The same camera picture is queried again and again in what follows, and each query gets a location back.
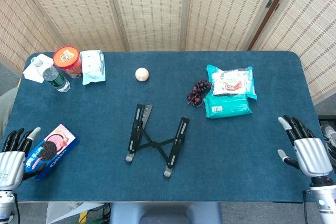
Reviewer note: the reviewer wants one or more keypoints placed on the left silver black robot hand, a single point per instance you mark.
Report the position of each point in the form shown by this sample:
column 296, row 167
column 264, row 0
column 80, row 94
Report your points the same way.
column 10, row 163

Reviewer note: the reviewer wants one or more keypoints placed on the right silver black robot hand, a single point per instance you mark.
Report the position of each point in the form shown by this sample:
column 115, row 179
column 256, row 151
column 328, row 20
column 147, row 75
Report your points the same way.
column 312, row 155

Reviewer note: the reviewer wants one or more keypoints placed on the black folding laptop stand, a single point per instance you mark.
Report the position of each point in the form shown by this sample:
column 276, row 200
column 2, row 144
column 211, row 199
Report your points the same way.
column 178, row 140

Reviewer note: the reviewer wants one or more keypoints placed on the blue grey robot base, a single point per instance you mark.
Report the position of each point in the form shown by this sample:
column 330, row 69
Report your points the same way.
column 165, row 213

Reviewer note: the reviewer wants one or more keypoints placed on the grey black sneaker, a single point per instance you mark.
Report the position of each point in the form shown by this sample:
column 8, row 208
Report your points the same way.
column 329, row 140

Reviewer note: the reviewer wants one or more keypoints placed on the blue pink Oreo box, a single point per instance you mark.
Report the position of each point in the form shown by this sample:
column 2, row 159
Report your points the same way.
column 55, row 145

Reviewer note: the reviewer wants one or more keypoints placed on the white paper sheet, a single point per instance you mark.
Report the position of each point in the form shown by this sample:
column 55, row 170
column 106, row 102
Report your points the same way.
column 32, row 73

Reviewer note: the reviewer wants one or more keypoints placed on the teal barcode snack pack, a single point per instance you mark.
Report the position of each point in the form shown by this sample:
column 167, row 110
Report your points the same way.
column 231, row 106

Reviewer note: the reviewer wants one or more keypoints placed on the clear green-label water bottle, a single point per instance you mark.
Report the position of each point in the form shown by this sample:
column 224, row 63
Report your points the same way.
column 56, row 78

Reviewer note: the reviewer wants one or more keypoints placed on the teal clear-window snack pack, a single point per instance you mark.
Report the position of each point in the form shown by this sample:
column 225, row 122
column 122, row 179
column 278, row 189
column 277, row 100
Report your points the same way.
column 231, row 82

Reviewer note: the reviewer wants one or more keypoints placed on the blue table cloth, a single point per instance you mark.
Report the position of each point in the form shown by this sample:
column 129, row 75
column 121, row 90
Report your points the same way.
column 105, row 103

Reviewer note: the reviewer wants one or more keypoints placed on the red instant noodle cup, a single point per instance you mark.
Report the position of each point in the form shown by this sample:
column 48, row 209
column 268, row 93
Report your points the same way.
column 67, row 57

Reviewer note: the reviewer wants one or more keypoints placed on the light blue wipes pack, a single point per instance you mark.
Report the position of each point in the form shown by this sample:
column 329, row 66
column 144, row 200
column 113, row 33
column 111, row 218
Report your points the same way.
column 92, row 68

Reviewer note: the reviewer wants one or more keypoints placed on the dark red grape bunch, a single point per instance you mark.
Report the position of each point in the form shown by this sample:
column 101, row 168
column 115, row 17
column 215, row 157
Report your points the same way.
column 198, row 90

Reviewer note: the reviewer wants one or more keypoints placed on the black metal hinge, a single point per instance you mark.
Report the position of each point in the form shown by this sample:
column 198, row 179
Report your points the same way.
column 277, row 7
column 269, row 3

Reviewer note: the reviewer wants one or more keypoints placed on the pale pink ball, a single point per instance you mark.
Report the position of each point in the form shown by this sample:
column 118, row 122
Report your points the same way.
column 142, row 74

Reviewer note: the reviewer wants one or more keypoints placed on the bamboo folding screen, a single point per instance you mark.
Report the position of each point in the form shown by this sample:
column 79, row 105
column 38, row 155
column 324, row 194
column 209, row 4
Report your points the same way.
column 149, row 11

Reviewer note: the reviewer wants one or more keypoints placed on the brown wooden post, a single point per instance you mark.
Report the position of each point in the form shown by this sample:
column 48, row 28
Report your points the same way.
column 273, row 11

